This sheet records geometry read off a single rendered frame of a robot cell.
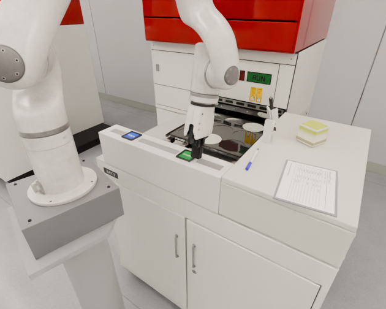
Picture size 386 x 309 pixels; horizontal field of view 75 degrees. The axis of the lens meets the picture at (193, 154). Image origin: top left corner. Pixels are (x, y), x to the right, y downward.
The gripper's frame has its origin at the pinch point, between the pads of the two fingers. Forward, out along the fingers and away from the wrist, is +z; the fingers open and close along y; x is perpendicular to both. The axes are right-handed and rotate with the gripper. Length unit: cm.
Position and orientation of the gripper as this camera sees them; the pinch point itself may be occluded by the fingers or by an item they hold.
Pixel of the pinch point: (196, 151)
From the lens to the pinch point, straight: 79.3
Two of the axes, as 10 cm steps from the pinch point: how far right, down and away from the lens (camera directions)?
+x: 8.3, 2.9, -4.8
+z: -1.2, 9.3, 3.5
